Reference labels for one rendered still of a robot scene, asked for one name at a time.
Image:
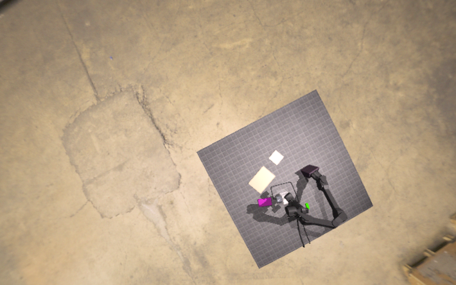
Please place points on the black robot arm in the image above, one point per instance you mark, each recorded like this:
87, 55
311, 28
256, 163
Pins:
338, 214

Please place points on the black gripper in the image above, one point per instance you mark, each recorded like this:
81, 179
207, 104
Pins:
291, 200

